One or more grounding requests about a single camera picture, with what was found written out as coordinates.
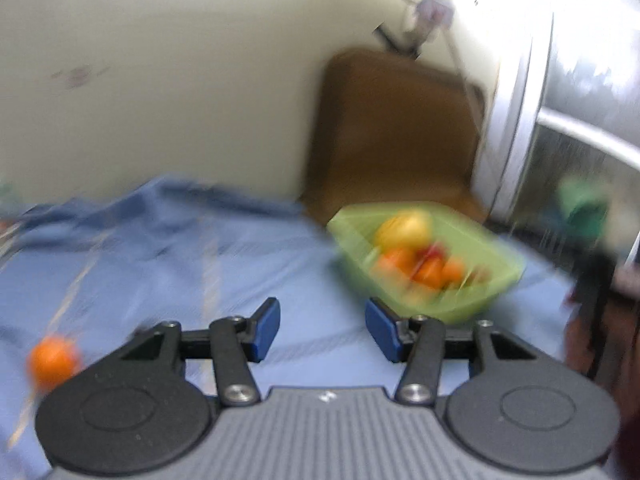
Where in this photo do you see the blue striped bed sheet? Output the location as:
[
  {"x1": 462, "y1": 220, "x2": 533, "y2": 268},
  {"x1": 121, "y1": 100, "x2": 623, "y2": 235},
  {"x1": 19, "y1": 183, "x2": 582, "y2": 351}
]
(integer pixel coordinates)
[{"x1": 0, "y1": 173, "x2": 582, "y2": 480}]

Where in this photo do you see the white wall plug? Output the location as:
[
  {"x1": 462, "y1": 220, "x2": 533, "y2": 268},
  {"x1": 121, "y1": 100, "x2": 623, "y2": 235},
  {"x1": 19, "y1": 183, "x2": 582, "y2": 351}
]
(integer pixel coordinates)
[{"x1": 406, "y1": 0, "x2": 454, "y2": 42}]

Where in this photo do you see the green blurred object at window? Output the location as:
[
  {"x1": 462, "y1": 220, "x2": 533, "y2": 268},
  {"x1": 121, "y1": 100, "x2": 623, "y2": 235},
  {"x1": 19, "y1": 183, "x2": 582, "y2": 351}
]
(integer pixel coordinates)
[{"x1": 555, "y1": 176, "x2": 610, "y2": 240}]

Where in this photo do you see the white power cable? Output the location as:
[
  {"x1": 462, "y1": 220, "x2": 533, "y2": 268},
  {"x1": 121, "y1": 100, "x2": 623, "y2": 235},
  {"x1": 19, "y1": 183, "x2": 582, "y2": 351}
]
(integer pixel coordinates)
[{"x1": 439, "y1": 0, "x2": 494, "y2": 111}]

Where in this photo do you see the green plastic fruit basket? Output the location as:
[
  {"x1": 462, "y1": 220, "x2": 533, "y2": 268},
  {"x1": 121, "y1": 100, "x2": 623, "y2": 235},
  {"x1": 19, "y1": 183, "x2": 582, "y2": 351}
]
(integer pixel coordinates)
[{"x1": 326, "y1": 203, "x2": 524, "y2": 324}]

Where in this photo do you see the red fruit in basket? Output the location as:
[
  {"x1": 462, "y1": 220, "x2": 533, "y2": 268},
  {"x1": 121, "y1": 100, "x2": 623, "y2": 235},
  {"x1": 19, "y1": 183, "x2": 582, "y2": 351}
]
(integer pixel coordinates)
[{"x1": 416, "y1": 243, "x2": 447, "y2": 272}]

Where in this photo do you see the brown seat cushion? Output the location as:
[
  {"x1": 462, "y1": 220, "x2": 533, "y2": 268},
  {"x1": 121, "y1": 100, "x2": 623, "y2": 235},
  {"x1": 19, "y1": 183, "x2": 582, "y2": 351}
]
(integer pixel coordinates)
[{"x1": 302, "y1": 48, "x2": 488, "y2": 224}]

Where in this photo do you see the orange fruit left in basket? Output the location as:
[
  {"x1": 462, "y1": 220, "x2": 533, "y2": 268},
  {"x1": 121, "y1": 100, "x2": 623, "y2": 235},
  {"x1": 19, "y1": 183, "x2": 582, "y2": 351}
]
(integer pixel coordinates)
[{"x1": 374, "y1": 248, "x2": 418, "y2": 280}]

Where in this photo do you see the orange fruit in basket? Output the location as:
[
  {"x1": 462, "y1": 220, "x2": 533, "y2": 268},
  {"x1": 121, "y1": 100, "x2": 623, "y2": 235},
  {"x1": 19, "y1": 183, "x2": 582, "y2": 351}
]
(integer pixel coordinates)
[
  {"x1": 411, "y1": 257, "x2": 466, "y2": 290},
  {"x1": 374, "y1": 248, "x2": 418, "y2": 280}
]

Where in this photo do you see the yellow fruit in basket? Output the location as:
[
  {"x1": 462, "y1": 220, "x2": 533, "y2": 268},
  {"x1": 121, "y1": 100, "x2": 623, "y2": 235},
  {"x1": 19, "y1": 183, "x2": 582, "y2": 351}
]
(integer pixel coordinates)
[{"x1": 374, "y1": 209, "x2": 433, "y2": 250}]

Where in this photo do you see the orange tangerine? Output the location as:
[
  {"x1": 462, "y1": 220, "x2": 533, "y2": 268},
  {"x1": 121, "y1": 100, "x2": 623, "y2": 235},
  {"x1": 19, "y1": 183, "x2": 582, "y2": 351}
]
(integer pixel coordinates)
[{"x1": 27, "y1": 335, "x2": 81, "y2": 392}]

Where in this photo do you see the window frame with patterned glass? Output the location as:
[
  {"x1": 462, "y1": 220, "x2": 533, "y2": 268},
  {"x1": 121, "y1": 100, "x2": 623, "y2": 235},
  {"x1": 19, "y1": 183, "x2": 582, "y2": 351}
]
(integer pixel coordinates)
[{"x1": 474, "y1": 0, "x2": 639, "y2": 258}]

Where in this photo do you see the orange fruit front in basket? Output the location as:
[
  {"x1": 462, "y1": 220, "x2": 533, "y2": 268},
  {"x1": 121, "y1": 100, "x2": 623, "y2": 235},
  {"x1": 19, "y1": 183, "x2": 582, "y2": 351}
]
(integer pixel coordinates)
[{"x1": 411, "y1": 257, "x2": 466, "y2": 290}]

